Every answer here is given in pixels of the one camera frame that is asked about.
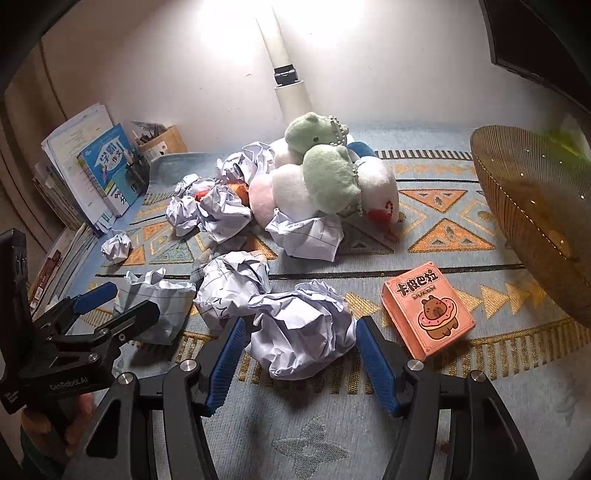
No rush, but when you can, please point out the small paper ball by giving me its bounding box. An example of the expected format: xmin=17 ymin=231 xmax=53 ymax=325
xmin=100 ymin=231 xmax=132 ymax=266

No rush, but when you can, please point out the orange capybara card box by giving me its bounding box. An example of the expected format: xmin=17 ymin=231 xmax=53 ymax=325
xmin=382 ymin=262 xmax=476 ymax=361

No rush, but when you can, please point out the paper ball pile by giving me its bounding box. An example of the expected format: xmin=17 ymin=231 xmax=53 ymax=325
xmin=166 ymin=173 xmax=215 ymax=237

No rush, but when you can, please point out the orange snack packet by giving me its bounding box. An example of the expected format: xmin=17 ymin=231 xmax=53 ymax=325
xmin=194 ymin=183 xmax=249 ymax=206

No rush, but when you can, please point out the hello kitty plush toy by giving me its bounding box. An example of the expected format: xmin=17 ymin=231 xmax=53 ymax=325
xmin=348 ymin=141 xmax=400 ymax=242

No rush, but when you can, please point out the three-ball pastel plush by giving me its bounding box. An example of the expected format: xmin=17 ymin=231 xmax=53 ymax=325
xmin=249 ymin=112 xmax=362 ymax=227

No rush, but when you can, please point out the large lined paper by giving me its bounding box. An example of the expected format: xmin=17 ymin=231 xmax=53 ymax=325
xmin=193 ymin=250 xmax=271 ymax=332

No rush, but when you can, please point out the paper ball back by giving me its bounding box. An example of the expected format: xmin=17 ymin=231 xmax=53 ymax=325
xmin=214 ymin=141 xmax=274 ymax=185

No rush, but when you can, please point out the person's left hand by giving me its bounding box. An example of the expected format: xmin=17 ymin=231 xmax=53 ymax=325
xmin=21 ymin=393 xmax=96 ymax=464

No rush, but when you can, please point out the flat stack of books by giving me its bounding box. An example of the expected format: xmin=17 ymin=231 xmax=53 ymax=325
xmin=28 ymin=224 xmax=97 ymax=320

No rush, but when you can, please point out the blue study book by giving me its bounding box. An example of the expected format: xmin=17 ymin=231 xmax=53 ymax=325
xmin=77 ymin=124 xmax=140 ymax=217

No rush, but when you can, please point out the white paper stack upright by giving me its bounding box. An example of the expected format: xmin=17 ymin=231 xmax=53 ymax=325
xmin=41 ymin=103 xmax=115 ymax=236

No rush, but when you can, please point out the patterned blue table mat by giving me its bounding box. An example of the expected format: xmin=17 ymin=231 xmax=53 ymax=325
xmin=59 ymin=121 xmax=591 ymax=480

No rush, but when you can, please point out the wooden pen cup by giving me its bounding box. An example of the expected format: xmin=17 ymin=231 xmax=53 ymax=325
xmin=131 ymin=121 xmax=188 ymax=162

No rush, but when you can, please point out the white desk lamp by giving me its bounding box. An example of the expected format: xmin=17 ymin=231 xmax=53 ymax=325
xmin=256 ymin=9 xmax=312 ymax=123

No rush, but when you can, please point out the green tissue box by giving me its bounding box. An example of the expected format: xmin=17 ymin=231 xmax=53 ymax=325
xmin=544 ymin=115 xmax=591 ymax=160

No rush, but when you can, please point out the black wall television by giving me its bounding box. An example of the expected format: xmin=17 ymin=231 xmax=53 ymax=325
xmin=480 ymin=1 xmax=590 ymax=112

